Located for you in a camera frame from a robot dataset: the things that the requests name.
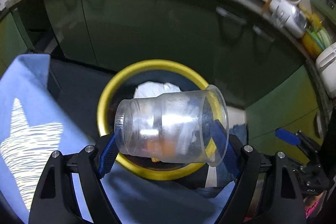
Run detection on clear plastic cup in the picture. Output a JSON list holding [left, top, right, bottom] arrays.
[[114, 85, 228, 166]]

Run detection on yellow rimmed trash bin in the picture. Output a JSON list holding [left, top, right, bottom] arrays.
[[97, 59, 224, 181]]

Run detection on white rice cooker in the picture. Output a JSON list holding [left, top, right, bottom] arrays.
[[269, 0, 307, 39]]

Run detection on green lower cabinets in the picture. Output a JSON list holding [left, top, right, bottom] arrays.
[[1, 0, 320, 162]]

